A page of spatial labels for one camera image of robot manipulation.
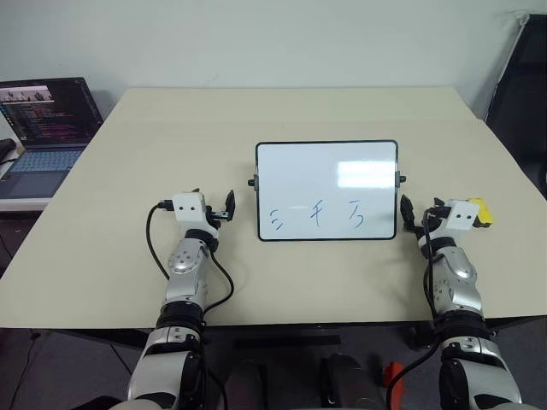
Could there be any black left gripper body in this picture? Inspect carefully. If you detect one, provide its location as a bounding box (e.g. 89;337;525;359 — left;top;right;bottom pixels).
204;206;226;231

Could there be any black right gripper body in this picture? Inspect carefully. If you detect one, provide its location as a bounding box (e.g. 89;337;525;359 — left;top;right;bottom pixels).
415;206;451;238

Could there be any yellow whiteboard eraser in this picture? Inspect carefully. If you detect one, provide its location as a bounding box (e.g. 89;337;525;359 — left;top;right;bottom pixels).
467;196;494;228

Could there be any small black-framed whiteboard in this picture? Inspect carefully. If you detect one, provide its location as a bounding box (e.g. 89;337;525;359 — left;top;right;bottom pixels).
247;139;408;243

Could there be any black chair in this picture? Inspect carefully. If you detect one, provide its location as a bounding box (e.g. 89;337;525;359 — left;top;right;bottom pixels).
485;14;547;194

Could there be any red plastic part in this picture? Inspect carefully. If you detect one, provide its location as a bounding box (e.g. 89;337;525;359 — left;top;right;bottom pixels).
381;361;405;410

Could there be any open grey laptop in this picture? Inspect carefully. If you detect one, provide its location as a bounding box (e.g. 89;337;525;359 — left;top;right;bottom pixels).
0;77;105;200

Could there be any black object beside laptop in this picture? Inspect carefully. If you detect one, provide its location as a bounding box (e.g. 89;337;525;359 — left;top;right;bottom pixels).
0;138;19;167

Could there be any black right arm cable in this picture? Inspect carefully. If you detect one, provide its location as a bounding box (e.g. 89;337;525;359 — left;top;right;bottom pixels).
385;210;448;410

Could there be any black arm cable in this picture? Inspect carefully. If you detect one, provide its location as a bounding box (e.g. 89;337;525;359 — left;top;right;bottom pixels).
145;199;236;328
385;210;448;410

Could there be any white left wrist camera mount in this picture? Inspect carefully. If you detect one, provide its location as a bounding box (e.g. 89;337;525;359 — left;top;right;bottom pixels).
171;192;208;224

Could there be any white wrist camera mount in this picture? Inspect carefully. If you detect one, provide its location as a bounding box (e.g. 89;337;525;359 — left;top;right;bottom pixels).
446;200;479;234
171;192;208;224

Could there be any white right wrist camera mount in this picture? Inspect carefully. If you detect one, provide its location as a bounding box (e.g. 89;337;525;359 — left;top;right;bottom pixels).
446;200;479;234

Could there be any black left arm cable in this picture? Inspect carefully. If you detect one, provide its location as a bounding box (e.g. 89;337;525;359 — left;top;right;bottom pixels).
145;199;236;328

